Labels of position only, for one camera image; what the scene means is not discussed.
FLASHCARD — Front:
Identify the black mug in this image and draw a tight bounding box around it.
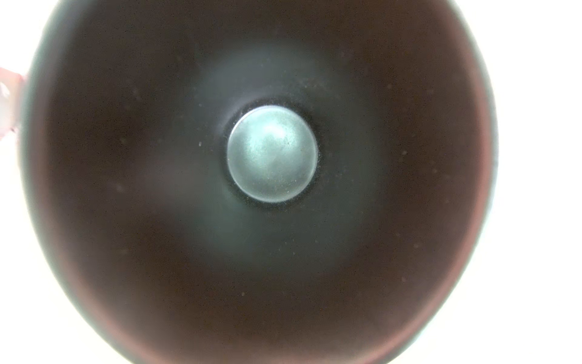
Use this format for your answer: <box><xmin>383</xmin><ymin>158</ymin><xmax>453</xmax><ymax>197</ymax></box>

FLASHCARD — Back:
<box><xmin>20</xmin><ymin>1</ymin><xmax>497</xmax><ymax>363</ymax></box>

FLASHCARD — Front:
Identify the pink flower silicone coaster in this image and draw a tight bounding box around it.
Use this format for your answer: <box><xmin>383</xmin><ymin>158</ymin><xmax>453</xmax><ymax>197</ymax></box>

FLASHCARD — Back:
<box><xmin>1</xmin><ymin>68</ymin><xmax>26</xmax><ymax>140</ymax></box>

